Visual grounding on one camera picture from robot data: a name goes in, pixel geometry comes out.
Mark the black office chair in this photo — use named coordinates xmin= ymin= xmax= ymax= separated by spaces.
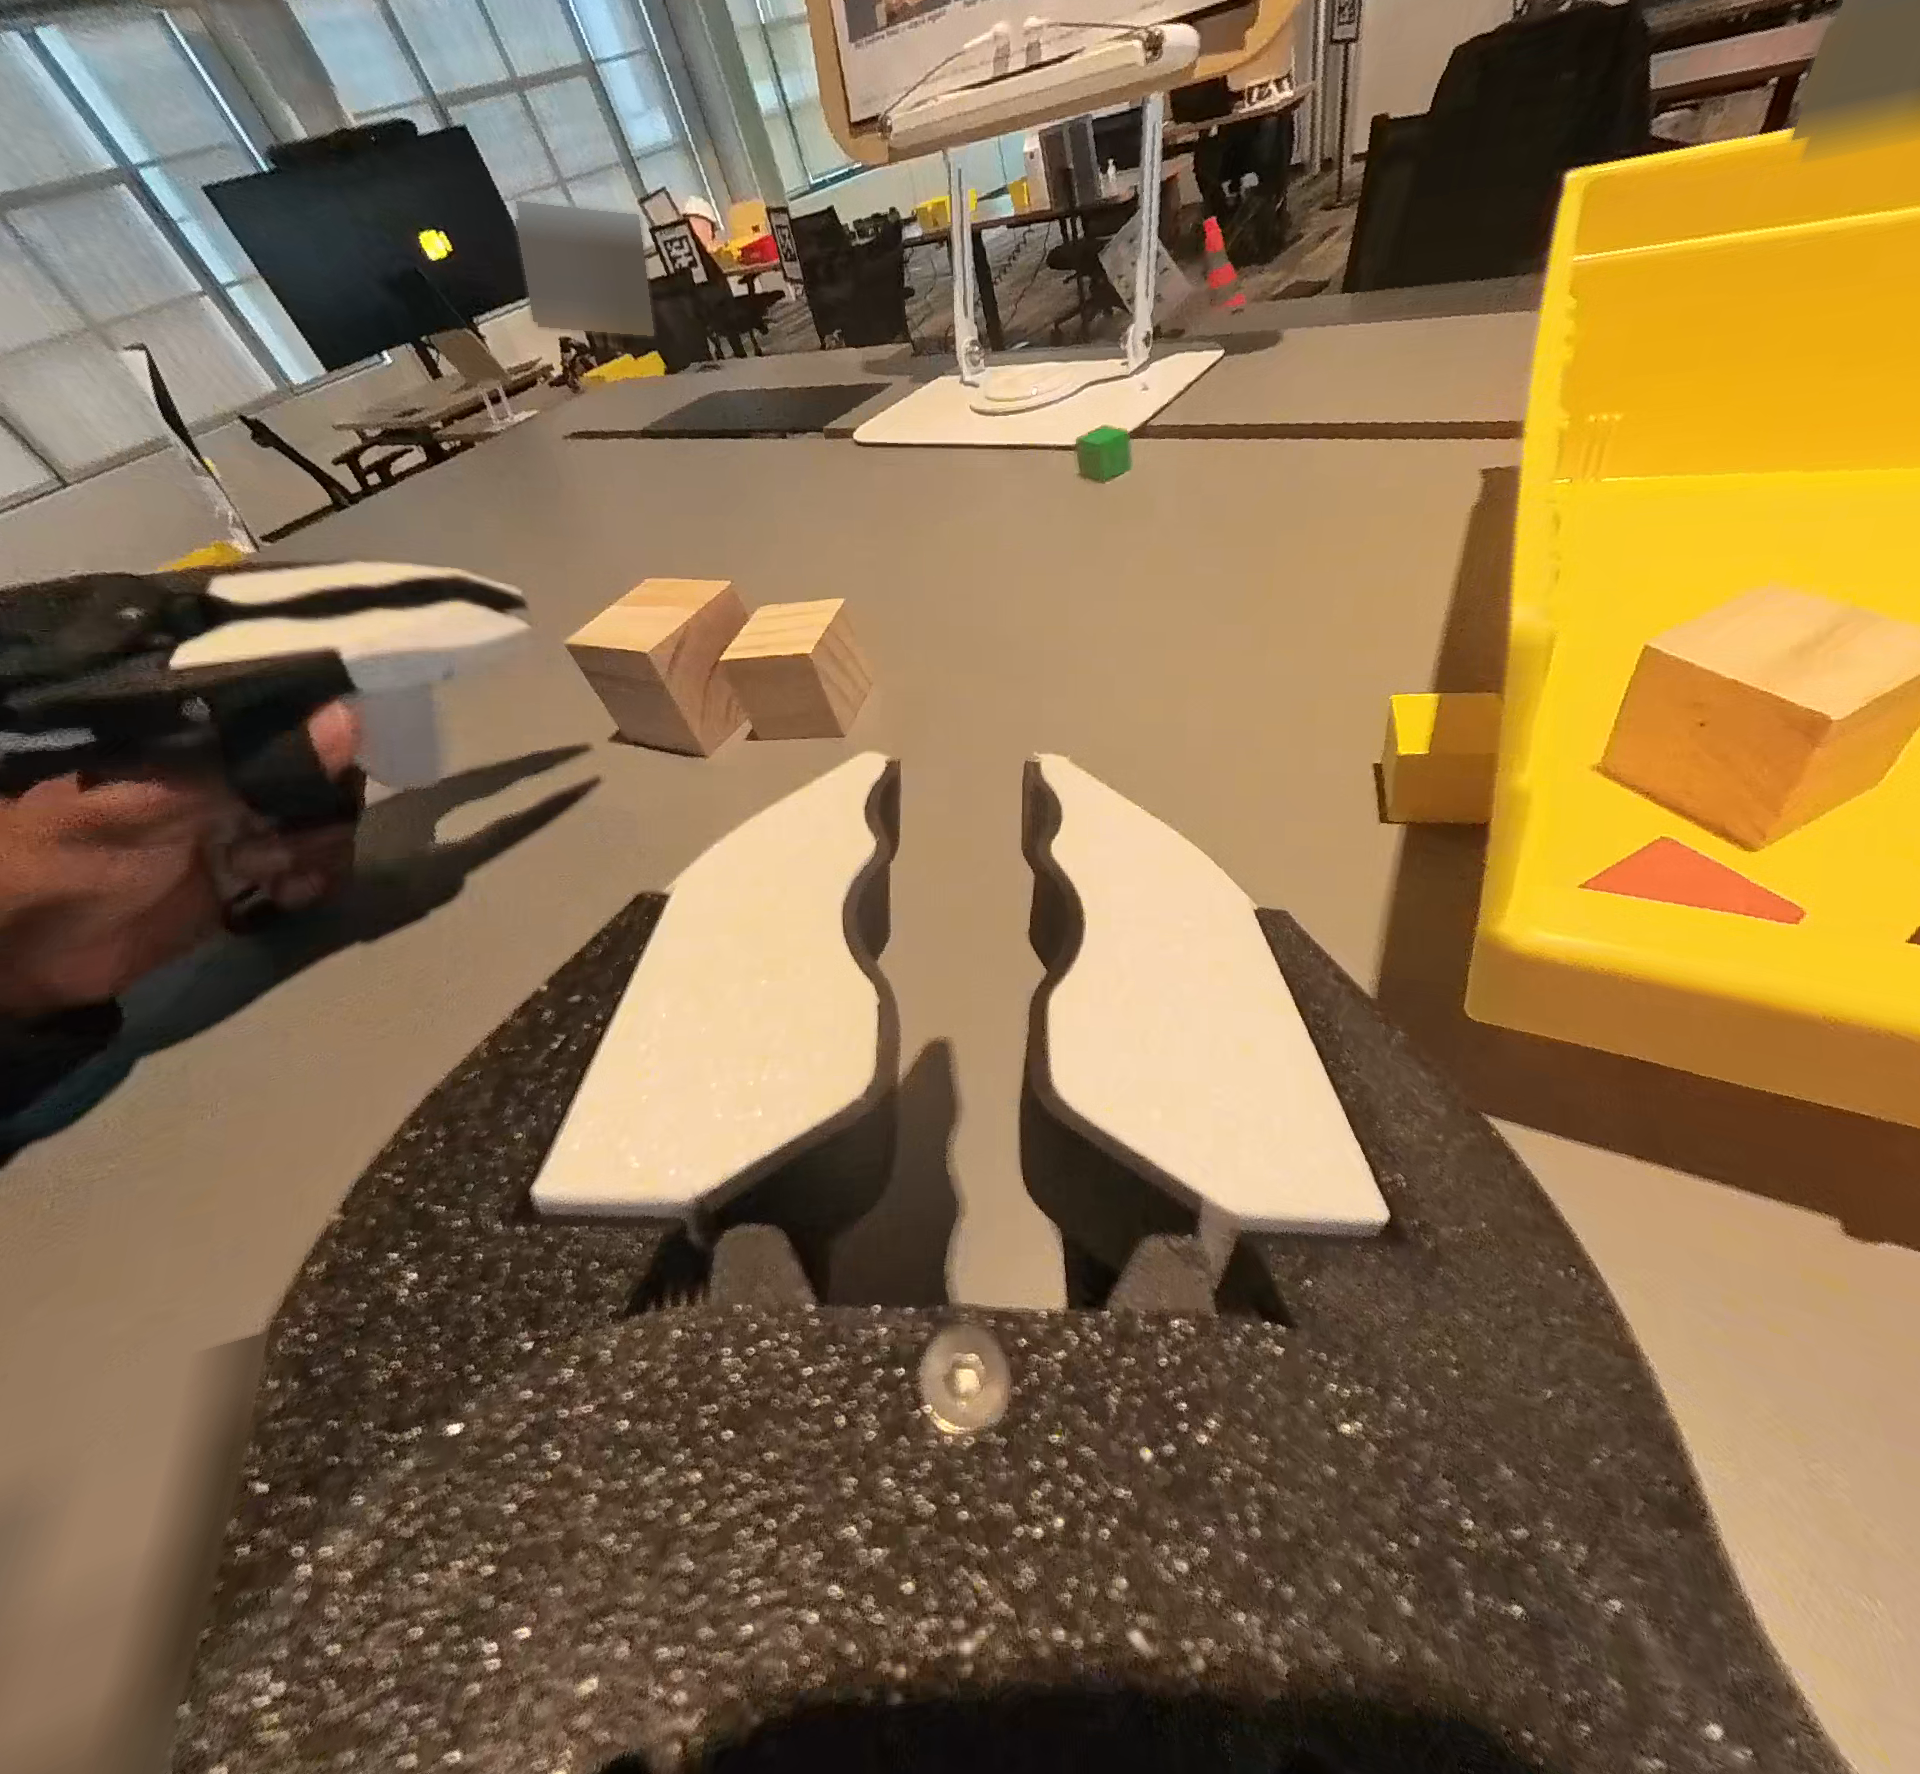
xmin=1339 ymin=4 xmax=1654 ymax=293

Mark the large yellow plastic bin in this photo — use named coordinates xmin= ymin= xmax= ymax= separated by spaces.
xmin=1466 ymin=126 xmax=1920 ymax=1133

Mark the small wooden cube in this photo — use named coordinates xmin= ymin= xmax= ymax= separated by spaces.
xmin=717 ymin=598 xmax=877 ymax=742

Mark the person's left hand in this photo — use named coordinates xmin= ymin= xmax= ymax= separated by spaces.
xmin=0 ymin=701 xmax=366 ymax=1021

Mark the black display screen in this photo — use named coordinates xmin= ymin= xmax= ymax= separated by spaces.
xmin=202 ymin=121 xmax=529 ymax=370

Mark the wooden bench table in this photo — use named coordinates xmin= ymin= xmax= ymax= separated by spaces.
xmin=235 ymin=361 xmax=562 ymax=509

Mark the person's left forearm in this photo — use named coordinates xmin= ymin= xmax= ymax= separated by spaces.
xmin=0 ymin=998 xmax=134 ymax=1164

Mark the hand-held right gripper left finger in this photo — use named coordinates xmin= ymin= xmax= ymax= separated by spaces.
xmin=529 ymin=752 xmax=901 ymax=1227

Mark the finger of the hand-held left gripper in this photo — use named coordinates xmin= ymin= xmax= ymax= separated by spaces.
xmin=169 ymin=598 xmax=533 ymax=787
xmin=206 ymin=561 xmax=529 ymax=624

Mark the black table mat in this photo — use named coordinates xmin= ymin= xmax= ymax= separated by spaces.
xmin=640 ymin=378 xmax=898 ymax=440

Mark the white desk lamp stand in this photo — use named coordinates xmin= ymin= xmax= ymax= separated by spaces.
xmin=853 ymin=22 xmax=1226 ymax=450

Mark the orange triangular block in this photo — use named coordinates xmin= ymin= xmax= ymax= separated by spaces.
xmin=1579 ymin=834 xmax=1808 ymax=928

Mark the medium wooden cube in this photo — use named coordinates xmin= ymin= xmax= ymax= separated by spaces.
xmin=565 ymin=576 xmax=751 ymax=759

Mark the yellow cube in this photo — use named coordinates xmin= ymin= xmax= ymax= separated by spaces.
xmin=1377 ymin=691 xmax=1504 ymax=826

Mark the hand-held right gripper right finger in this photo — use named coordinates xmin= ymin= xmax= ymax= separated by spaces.
xmin=1025 ymin=755 xmax=1390 ymax=1238

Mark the large wooden cube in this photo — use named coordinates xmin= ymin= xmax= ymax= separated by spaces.
xmin=1597 ymin=586 xmax=1920 ymax=851

